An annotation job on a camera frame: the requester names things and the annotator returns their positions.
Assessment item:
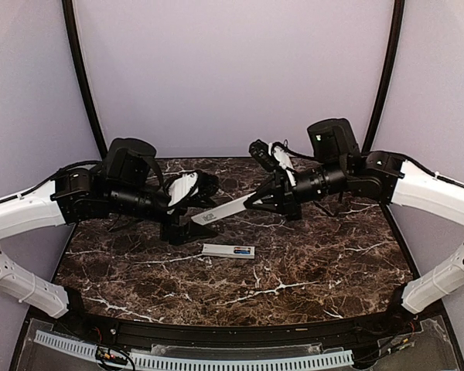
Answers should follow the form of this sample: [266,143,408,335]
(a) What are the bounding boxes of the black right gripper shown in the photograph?
[244,158,350,220]

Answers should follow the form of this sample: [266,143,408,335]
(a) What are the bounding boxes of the white remote control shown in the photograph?
[202,243,255,259]

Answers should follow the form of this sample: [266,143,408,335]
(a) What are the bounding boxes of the white remote battery cover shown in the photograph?
[191,193,252,226]

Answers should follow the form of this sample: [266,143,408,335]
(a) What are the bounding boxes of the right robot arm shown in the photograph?
[244,118,464,335]

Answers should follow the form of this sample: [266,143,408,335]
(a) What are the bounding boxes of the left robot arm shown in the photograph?
[0,138,219,337]

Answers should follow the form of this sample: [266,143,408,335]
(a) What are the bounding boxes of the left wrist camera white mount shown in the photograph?
[166,172,200,208]

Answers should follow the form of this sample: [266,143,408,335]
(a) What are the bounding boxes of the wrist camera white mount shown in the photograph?
[248,139,296,187]
[166,172,200,208]

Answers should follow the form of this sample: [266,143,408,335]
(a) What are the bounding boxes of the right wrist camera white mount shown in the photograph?
[248,139,296,187]

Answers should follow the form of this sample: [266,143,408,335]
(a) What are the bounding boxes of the black front rail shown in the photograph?
[26,297,445,351]

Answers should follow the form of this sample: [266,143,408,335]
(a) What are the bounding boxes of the white slotted cable duct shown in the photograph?
[33,330,354,370]

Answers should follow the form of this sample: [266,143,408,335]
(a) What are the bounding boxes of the black left corner post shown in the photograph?
[61,0,107,158]

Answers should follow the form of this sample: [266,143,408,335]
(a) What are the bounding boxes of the black corner post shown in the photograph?
[362,0,405,152]
[61,0,107,158]

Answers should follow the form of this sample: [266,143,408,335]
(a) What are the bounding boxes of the black right corner post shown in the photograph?
[362,0,405,152]

